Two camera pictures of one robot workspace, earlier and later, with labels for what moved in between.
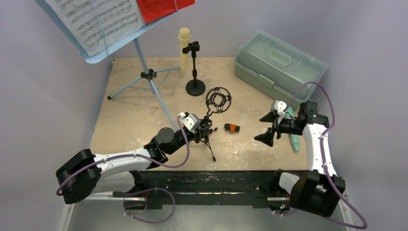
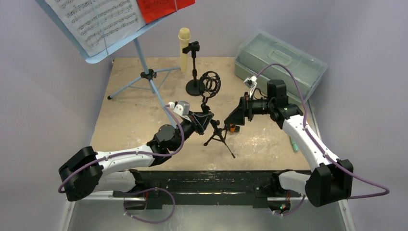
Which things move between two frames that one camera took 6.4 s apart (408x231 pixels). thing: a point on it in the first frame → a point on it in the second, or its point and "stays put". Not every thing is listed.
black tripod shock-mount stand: (219, 99) → (210, 85)
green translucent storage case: (275, 67) stays put
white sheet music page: (97, 26) stays put
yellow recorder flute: (184, 36) stays put
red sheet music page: (154, 9) stays put
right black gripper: (274, 126) → (247, 109)
